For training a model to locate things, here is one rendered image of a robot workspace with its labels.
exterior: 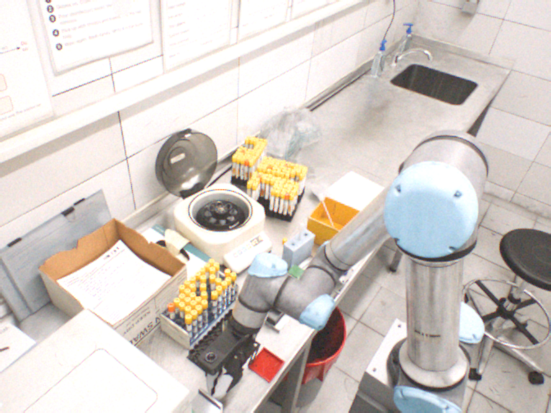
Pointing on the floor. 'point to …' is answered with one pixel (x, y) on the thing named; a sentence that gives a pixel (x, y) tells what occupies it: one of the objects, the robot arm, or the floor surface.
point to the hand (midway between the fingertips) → (211, 397)
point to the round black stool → (533, 266)
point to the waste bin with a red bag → (325, 360)
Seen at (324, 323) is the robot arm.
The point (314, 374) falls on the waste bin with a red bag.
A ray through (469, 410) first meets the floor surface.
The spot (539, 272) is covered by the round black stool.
